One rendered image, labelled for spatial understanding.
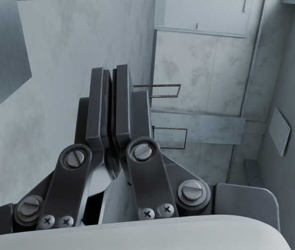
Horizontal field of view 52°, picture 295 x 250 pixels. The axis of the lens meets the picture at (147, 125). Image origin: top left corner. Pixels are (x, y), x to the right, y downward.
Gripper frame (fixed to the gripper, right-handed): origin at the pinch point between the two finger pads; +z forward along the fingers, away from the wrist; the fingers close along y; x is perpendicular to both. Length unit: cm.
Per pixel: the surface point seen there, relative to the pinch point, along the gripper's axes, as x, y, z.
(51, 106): -161, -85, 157
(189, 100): -575, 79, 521
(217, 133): -629, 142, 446
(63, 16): -118, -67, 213
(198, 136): -629, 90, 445
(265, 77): -518, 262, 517
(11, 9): -10.8, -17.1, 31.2
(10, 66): -16.5, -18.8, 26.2
